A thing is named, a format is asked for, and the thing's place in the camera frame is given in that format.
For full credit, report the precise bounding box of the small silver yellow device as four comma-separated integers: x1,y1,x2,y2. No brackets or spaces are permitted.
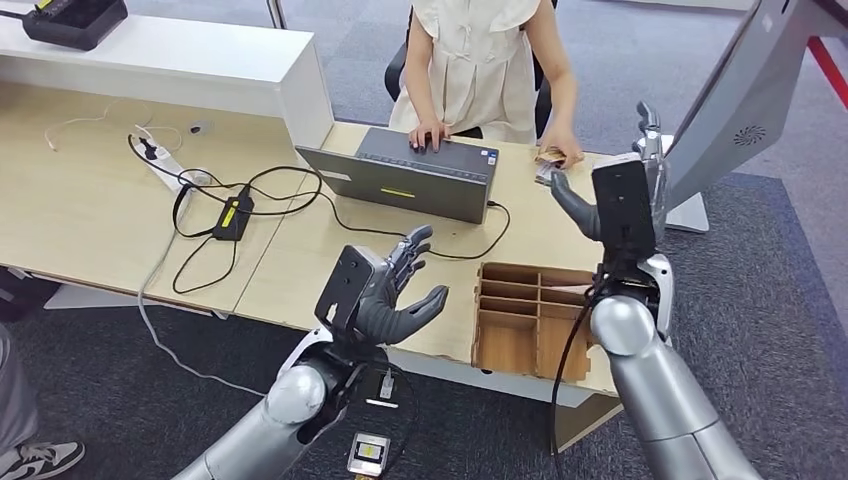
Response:
347,431,392,478

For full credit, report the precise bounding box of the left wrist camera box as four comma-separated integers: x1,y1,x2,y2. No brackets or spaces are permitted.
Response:
313,245,389,336

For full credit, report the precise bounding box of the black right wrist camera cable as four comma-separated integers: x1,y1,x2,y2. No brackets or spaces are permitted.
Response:
548,278,601,458

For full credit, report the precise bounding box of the red barrier belt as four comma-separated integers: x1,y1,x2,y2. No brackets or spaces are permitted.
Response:
806,36,848,107

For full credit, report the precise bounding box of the black device on counter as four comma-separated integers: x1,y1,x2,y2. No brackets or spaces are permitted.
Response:
0,0,129,52

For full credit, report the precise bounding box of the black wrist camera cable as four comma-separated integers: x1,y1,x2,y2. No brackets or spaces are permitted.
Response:
360,360,421,475
548,278,601,458

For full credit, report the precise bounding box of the black power adapter yellow label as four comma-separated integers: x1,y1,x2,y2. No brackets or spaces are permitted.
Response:
211,192,256,242

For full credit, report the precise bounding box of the black left wrist camera cable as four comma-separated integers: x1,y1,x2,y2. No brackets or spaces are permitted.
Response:
360,360,421,475

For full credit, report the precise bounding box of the dark grey laptop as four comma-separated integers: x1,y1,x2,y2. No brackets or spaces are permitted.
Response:
296,125,501,225

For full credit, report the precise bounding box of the person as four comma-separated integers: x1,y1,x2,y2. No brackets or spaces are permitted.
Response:
387,0,586,170

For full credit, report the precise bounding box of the black adapter cable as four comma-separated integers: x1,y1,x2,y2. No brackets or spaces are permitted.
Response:
127,132,339,296

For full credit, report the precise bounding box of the person's leg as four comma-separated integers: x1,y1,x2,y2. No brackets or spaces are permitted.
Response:
0,321,41,458

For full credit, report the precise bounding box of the person's left hand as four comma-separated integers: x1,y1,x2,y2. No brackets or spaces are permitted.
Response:
539,127,586,170

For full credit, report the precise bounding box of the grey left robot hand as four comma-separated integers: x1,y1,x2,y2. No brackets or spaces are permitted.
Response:
356,225,450,347

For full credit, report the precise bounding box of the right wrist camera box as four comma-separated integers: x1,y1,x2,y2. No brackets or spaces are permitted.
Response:
591,153,658,260

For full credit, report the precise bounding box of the beige desk side panel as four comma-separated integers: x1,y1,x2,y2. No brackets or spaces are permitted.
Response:
553,390,624,455

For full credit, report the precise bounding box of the thin white cable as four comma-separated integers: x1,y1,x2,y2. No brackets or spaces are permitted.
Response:
44,99,183,152

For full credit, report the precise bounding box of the wooden compartment organizer box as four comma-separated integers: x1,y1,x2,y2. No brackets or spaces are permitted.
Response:
471,261,598,384

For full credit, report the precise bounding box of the person's right hand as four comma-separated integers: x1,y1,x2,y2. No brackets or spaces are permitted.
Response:
408,119,454,154

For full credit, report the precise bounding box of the black laptop charging cable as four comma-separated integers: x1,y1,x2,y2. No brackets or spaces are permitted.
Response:
324,192,513,262

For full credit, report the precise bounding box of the grey power strip cable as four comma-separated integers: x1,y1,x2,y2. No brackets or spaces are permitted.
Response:
137,188,266,397

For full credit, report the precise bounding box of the white counter shelf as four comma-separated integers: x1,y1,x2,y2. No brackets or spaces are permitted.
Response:
0,6,336,150

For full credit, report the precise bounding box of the grey white sneaker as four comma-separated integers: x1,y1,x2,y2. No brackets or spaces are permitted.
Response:
0,439,87,480

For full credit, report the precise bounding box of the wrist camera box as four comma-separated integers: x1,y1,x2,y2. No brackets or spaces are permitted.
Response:
591,153,658,260
313,245,389,336

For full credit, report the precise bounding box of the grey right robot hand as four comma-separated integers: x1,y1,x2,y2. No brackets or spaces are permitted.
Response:
549,100,672,243

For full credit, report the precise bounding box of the white power strip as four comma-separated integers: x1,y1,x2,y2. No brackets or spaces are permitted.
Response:
132,129,213,193

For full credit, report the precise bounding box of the white usb connector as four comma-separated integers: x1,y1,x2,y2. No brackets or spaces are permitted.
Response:
365,370,401,410

